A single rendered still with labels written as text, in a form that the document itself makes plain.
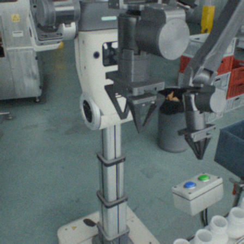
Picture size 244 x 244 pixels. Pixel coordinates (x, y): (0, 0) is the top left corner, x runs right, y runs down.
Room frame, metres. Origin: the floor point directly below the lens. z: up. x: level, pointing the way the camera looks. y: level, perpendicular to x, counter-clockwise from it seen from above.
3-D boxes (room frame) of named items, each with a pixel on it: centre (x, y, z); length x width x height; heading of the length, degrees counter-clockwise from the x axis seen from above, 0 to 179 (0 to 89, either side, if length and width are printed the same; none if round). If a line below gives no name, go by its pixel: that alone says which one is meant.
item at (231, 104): (3.65, -1.62, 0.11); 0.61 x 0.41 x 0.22; 124
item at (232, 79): (3.65, -1.63, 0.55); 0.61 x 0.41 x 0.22; 124
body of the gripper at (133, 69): (0.44, -0.02, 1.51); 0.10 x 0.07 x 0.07; 32
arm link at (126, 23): (0.44, -0.02, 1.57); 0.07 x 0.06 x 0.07; 32
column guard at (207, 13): (10.51, -3.34, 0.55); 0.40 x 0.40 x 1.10; 32
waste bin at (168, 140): (2.50, -0.59, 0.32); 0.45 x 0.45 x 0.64
